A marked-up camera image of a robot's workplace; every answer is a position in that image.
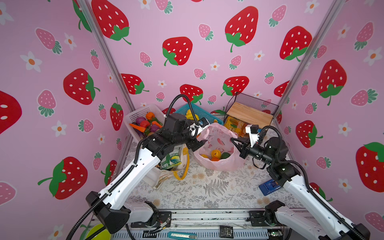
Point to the orange toy pepper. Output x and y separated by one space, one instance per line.
150 116

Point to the floral table mat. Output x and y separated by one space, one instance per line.
201 188

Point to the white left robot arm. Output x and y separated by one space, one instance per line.
108 204

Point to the black wire wooden shelf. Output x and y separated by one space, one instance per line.
252 110

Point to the teal utility knife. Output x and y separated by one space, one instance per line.
181 236

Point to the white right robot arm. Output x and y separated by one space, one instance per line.
296 181

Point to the yellow toy banana bunch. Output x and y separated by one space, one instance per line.
191 116

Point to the green snack packet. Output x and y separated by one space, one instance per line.
171 160

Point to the yellow snack packets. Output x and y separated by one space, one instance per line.
235 125

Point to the small black circuit board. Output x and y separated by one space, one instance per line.
226 232

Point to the orange toy carrot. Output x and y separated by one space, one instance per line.
157 124
139 128

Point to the red toy tomato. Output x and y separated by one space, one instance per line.
145 124

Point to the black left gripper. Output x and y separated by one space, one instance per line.
195 145

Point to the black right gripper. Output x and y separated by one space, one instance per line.
244 149

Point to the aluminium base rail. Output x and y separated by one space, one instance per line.
247 224

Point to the white plastic basket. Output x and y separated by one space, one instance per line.
131 117

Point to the yellow toy lemon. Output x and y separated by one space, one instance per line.
216 154

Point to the pink plastic grocery bag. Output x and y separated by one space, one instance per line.
218 137

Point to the purple toy onion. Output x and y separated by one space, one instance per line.
154 128
139 120

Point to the white canvas tote bag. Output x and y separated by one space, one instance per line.
156 177

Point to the teal plastic basket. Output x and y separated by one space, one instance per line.
200 112

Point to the green toy lime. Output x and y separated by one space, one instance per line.
225 155

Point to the blue box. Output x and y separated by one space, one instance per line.
269 187

